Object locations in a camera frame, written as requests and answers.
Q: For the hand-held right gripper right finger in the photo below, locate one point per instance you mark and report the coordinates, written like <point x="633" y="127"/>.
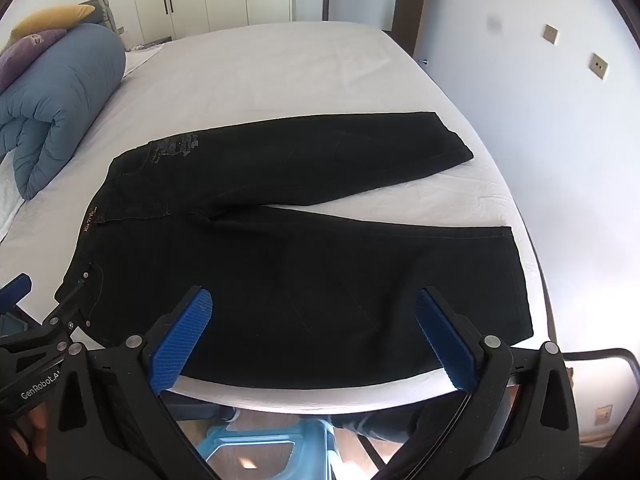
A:
<point x="445" y="340"/>

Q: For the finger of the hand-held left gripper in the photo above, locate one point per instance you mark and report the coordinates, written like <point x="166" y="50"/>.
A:
<point x="75" y="305"/>
<point x="15" y="290"/>

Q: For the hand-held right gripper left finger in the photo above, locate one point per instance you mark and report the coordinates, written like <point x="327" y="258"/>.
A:
<point x="186" y="340"/>

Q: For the black pants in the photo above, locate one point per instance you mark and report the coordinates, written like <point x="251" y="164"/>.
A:
<point x="300" y="260"/>

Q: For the person's left hand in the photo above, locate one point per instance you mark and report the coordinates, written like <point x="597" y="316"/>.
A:
<point x="30" y="430"/>

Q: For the white crinkled pad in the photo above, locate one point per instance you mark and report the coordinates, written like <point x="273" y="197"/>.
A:
<point x="7" y="195"/>

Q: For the light blue plastic stool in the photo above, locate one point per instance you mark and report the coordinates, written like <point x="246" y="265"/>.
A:
<point x="310" y="442"/>

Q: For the blue folded duvet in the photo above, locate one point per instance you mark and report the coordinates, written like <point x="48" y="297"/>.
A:
<point x="60" y="95"/>

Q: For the purple pillow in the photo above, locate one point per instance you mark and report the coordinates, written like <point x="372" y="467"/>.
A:
<point x="25" y="47"/>

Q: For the yellow pillow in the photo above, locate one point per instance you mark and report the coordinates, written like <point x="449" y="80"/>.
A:
<point x="50" y="17"/>

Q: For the white bed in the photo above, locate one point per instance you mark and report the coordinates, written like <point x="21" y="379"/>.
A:
<point x="300" y="75"/>

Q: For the grey pillow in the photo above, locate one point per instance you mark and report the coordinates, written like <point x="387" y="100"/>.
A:
<point x="102" y="12"/>

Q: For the dark brown door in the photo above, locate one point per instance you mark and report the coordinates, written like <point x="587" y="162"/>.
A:
<point x="407" y="0"/>

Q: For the black metal tube frame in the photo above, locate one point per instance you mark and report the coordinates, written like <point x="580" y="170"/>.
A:
<point x="600" y="351"/>

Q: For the beige wall socket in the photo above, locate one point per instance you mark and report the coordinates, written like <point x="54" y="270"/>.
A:
<point x="603" y="414"/>

